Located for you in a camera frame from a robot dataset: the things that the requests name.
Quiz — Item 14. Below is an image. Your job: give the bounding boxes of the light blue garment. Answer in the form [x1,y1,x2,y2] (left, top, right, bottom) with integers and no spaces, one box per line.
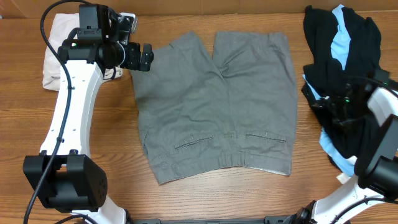
[302,4,356,177]

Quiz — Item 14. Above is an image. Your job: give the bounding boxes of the beige folded garment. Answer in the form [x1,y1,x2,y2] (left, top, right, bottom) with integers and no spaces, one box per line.
[42,13,123,91]

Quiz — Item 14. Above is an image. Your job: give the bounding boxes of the black garment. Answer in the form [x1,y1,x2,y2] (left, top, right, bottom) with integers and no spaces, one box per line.
[320,7,381,158]

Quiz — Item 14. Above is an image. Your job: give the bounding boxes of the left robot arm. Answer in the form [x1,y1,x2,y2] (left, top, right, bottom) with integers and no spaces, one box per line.
[23,1,154,223]

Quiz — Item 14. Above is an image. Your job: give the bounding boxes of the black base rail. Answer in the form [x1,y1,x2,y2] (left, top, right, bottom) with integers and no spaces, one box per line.
[127,215,296,224]

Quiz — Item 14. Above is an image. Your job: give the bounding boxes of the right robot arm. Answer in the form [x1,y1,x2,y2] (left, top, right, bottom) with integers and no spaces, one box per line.
[291,69,397,223]

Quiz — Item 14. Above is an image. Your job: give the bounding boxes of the grey shorts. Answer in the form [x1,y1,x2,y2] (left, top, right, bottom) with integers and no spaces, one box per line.
[131,32,298,184]

